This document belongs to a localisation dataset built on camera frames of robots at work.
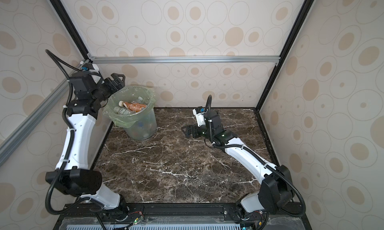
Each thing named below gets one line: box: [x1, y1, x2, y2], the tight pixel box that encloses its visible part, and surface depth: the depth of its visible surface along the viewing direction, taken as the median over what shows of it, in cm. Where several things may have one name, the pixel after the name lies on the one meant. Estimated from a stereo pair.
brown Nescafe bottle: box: [118, 100, 147, 112], surface depth 86 cm
